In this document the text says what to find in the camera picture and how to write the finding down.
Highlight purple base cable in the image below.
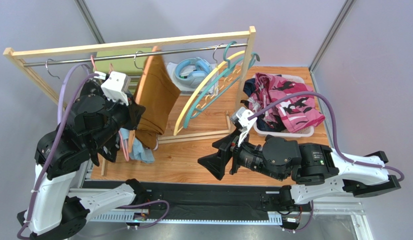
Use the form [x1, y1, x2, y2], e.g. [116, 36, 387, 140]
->
[113, 200, 170, 231]

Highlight steel hanging rod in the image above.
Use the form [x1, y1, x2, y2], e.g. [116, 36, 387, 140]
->
[22, 42, 249, 68]

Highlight dark blue jeans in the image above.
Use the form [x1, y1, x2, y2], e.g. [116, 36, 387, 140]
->
[243, 78, 287, 132]

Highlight wooden clothes rack frame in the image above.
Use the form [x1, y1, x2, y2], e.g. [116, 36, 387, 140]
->
[3, 26, 255, 180]

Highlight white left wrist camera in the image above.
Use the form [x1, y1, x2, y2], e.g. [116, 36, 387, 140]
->
[94, 71, 131, 106]

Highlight pink clothes hanger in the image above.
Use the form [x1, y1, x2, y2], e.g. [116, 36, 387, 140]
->
[90, 54, 129, 162]

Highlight green box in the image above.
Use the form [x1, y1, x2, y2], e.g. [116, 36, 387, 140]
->
[93, 47, 153, 94]

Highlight black white patterned trousers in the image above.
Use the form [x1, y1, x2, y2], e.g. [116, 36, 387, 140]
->
[79, 78, 104, 97]

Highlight brown trousers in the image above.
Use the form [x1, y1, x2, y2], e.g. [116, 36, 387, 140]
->
[150, 55, 181, 136]

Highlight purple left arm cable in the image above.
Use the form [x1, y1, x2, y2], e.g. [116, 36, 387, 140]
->
[16, 73, 100, 240]

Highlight teal clothes hanger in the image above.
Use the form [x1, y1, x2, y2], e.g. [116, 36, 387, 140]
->
[183, 40, 261, 129]

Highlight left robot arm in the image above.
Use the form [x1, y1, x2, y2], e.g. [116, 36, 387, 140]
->
[17, 93, 147, 240]

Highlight yellow clothes hanger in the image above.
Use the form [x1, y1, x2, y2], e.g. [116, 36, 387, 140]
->
[173, 44, 246, 137]

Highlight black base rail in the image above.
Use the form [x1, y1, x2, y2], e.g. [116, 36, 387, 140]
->
[81, 179, 314, 225]

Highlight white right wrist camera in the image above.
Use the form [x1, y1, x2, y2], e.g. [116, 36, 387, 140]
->
[230, 106, 257, 147]

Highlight white plastic laundry basket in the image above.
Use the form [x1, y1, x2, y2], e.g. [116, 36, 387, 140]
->
[253, 74, 314, 139]

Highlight pink camouflage trousers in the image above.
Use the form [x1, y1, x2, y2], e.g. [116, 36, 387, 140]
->
[244, 72, 325, 133]

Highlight light blue trousers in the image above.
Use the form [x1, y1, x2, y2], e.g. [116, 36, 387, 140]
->
[119, 128, 155, 164]

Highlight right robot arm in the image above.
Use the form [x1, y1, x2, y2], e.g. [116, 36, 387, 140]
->
[197, 132, 401, 212]

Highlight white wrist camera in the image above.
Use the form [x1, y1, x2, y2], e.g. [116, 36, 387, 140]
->
[230, 106, 257, 147]
[94, 71, 131, 106]

